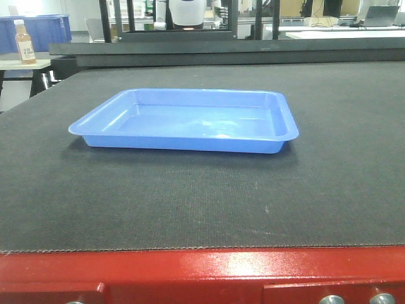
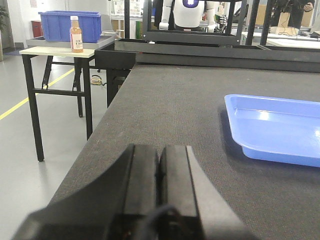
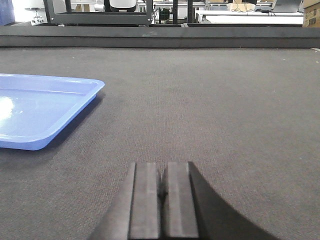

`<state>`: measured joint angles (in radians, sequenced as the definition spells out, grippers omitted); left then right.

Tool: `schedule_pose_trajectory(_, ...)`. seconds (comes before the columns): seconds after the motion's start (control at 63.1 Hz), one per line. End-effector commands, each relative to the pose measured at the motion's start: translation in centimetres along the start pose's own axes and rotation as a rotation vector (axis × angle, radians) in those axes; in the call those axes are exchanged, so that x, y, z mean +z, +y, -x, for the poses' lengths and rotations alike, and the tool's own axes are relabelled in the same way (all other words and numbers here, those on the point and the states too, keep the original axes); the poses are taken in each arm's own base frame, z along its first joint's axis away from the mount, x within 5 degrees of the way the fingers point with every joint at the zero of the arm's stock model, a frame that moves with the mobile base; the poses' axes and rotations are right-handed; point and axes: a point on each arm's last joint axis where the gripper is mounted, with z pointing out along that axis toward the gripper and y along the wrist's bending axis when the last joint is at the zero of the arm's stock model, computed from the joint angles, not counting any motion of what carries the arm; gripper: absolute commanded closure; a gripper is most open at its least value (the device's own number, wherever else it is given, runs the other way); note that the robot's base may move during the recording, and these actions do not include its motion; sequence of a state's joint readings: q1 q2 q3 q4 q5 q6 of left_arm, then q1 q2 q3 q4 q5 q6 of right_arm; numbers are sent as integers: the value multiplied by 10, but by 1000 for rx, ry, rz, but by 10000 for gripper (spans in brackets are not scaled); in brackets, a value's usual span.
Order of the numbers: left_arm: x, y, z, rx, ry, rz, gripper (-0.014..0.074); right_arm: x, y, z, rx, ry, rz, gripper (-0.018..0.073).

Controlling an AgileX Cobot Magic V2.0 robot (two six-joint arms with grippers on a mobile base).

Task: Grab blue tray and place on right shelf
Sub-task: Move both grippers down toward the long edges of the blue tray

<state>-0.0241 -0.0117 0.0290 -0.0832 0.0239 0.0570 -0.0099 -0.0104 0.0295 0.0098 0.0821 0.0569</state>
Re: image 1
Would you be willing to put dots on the blue plastic tray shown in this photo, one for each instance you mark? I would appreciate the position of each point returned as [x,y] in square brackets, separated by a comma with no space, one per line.
[221,120]

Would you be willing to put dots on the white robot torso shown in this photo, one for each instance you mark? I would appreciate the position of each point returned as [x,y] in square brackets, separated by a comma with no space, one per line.
[187,13]

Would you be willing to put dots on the dark grey table mat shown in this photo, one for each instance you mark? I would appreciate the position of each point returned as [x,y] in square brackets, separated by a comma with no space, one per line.
[340,183]

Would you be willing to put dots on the white background desk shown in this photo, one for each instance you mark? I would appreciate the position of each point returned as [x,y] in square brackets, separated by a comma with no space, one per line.
[337,32]

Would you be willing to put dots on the silver bolt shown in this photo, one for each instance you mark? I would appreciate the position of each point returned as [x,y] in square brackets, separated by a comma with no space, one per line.
[332,299]
[383,298]

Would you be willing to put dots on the blue storage crate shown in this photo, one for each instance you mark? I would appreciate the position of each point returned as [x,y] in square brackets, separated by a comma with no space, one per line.
[43,29]

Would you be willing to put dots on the orange juice bottle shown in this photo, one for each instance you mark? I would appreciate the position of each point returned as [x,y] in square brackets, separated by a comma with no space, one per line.
[24,43]

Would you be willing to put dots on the white side table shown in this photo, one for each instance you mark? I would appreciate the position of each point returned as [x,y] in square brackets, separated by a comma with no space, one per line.
[12,94]

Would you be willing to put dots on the grey laptop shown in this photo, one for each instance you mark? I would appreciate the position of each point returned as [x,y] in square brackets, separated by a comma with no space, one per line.
[380,16]

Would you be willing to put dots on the black metal rack frame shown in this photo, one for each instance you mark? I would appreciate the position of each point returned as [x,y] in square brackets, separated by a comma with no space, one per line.
[221,22]

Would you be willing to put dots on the red metal table frame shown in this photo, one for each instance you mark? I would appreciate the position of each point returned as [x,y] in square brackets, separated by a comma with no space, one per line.
[263,275]

